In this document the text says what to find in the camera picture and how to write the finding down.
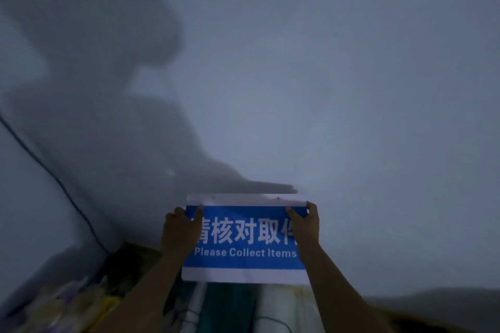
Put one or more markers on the person's right thumb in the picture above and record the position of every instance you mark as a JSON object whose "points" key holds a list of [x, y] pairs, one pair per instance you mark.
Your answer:
{"points": [[293, 215]]}

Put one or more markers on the dark green cloth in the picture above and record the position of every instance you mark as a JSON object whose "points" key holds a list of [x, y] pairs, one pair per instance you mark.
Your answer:
{"points": [[230, 307]]}

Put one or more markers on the person's left thumb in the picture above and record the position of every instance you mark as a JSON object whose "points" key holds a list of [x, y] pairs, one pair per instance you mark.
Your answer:
{"points": [[198, 215]]}

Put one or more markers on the brown cardboard box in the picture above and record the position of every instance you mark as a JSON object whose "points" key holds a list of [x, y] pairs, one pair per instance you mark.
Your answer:
{"points": [[129, 266]]}

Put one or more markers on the translucent plastic roll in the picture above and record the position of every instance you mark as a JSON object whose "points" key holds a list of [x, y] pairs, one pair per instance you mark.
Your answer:
{"points": [[287, 309]]}

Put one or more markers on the white paper roll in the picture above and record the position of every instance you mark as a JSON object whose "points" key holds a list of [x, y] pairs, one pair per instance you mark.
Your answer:
{"points": [[194, 307]]}

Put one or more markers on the blue and white paper sign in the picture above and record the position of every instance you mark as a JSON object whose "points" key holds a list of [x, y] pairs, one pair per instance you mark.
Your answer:
{"points": [[244, 262]]}

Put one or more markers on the person's right forearm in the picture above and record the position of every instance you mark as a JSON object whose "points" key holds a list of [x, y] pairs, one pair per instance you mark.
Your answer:
{"points": [[336, 293]]}

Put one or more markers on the person's left hand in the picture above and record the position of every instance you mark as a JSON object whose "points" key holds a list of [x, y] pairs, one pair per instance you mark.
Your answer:
{"points": [[177, 233]]}

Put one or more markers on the pile of yellow packets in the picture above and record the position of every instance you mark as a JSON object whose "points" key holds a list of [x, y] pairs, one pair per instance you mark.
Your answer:
{"points": [[74, 307]]}

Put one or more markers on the person's right hand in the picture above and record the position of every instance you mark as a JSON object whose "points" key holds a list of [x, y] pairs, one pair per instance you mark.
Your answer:
{"points": [[307, 232]]}

